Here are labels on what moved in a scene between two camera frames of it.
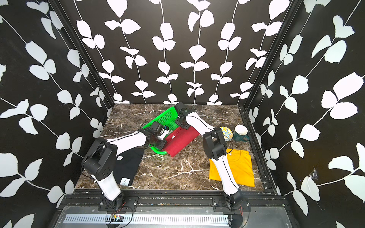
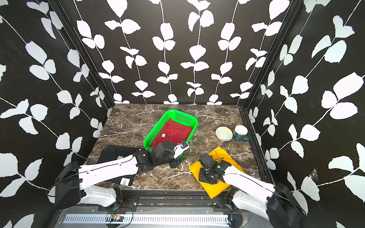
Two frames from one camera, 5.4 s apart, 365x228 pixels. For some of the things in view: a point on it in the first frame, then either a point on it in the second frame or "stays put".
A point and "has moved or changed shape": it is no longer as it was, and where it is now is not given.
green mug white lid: [240, 133] stays put
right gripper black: [177, 120] to [201, 177]
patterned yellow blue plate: [227, 133] stays put
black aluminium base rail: [255, 199] stays put
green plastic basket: [168, 120] has moved or changed shape
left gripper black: [161, 145] to [176, 163]
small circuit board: [115, 218] stays put
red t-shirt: [178, 139] has moved or changed shape
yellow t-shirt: [239, 163] to [213, 190]
